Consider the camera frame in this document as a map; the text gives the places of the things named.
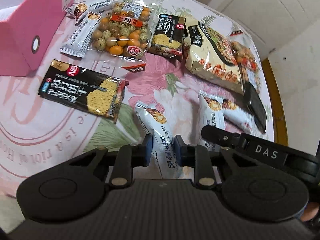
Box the white snack bar wrapper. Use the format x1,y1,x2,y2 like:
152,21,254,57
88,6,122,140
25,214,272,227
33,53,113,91
60,11,102,58
222,99,253,134
66,0,114,25
198,91,226,152
135,101,182,179

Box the black snack pack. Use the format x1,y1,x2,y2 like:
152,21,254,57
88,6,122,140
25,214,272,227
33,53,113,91
244,82,267,133

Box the black soda cracker pack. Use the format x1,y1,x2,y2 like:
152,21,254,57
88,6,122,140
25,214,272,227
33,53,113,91
38,59,129,122

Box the cream noodle snack bag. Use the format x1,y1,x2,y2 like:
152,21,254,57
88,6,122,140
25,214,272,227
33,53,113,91
183,17,244,95

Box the clear bag mixed snacks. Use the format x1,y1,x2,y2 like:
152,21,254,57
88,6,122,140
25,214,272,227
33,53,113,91
229,30,261,94

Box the floral bed sheet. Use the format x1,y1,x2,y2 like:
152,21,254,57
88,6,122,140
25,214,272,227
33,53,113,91
1,0,265,232

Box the clear bag coated peanuts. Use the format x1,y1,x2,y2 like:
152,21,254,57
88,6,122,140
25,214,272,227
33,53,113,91
91,0,152,73

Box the white door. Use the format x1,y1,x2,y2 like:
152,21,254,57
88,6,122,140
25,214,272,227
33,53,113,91
208,0,319,60

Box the pink storage box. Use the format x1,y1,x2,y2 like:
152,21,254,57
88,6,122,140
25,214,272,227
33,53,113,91
1,0,74,76

